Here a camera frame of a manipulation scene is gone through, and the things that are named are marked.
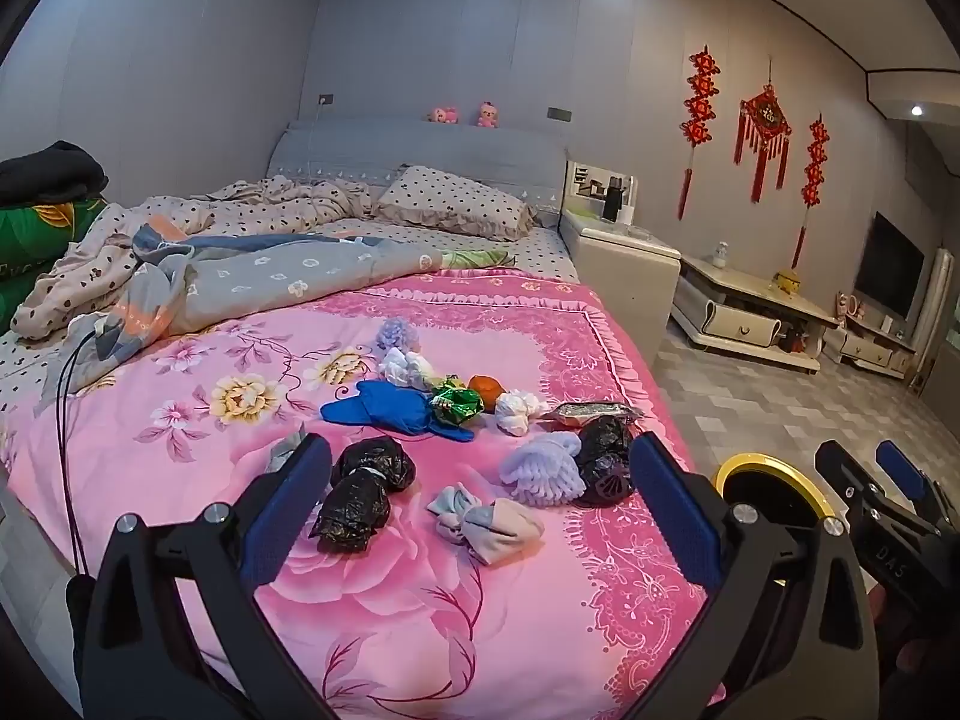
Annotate polka dot frilled pillow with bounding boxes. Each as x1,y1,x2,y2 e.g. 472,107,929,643
373,163,536,243

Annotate green leaf print cloth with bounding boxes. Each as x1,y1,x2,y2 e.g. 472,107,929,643
439,246,518,271

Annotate white standing air conditioner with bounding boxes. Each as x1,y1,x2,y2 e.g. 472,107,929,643
910,247,955,395

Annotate pink floral blanket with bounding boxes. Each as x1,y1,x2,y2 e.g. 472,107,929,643
0,270,751,720

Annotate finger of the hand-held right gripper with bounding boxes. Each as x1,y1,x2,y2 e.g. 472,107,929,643
815,440,880,512
876,439,960,535

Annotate white tied cloth wad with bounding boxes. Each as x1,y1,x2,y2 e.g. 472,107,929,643
495,388,552,437

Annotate blue rubber glove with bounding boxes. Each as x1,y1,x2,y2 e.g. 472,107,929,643
320,379,477,443

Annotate cream television stand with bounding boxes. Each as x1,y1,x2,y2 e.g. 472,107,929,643
821,307,916,380

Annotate black plastic bag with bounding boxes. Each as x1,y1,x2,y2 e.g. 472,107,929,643
307,435,417,556
576,416,638,507

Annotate grey tied cloth wad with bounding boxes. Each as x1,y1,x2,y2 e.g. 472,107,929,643
426,484,545,569

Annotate black cable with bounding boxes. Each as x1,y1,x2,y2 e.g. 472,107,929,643
54,319,121,578

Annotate grey flower print quilt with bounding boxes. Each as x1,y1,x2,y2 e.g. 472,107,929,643
22,221,518,383

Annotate pale lilac foam net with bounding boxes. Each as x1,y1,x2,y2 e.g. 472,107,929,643
499,431,587,507

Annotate pink silver snack packet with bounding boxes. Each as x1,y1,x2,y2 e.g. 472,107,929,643
541,401,642,425

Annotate red diamond knot ornament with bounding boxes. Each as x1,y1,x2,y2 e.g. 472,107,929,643
733,60,794,200

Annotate beige polka dot quilt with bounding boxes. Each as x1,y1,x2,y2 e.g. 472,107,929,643
11,174,376,338

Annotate beige nightstand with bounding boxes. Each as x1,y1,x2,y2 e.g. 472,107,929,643
559,160,682,368

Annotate green snack bag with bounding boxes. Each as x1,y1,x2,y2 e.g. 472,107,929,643
429,375,485,425

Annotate wall television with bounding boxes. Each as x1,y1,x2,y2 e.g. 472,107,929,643
855,211,926,322

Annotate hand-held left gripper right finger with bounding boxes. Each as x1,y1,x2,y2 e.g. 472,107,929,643
628,431,878,720

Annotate green floral folded quilt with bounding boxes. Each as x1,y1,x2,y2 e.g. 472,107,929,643
0,195,102,308

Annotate bluish fluffy foam net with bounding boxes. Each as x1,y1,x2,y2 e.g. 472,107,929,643
375,317,417,352

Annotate grey upholstered bed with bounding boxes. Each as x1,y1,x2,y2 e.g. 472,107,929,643
266,118,569,211

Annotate small grey wad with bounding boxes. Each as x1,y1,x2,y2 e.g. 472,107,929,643
262,424,308,475

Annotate yellow round waste bin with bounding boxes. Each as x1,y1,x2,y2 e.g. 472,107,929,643
711,454,848,593

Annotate black folded cloth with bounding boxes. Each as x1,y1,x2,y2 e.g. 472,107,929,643
0,141,110,203

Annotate cream coffee table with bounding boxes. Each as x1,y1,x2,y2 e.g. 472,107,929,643
670,255,841,376

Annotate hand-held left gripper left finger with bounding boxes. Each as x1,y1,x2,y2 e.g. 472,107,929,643
79,431,335,720

